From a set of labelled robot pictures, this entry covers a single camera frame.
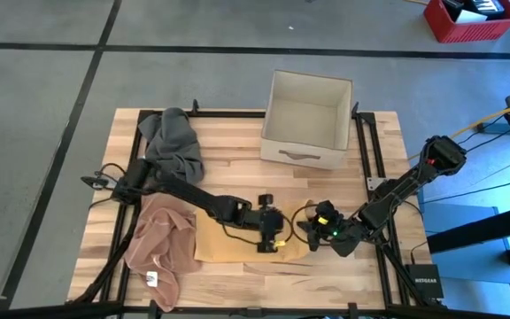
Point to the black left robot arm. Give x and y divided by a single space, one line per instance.
184 190

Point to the black aluminium table frame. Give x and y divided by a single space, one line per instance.
228 114

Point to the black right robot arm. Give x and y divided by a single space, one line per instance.
396 192

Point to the grey power adapter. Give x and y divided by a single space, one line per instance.
494 128

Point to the beige fabric storage box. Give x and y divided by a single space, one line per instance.
303 119

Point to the yellow terry towel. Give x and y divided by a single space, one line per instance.
233 248

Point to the black rig beam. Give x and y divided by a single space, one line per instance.
481 228

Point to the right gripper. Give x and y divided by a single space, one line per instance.
345 237

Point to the pink checked towel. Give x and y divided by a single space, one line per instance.
162 248

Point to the grey waffle towel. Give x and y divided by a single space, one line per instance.
171 142

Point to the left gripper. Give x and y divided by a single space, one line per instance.
268 221

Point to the red plastic crate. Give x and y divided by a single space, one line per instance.
472 31

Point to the black Netgear network switch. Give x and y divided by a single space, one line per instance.
425 281

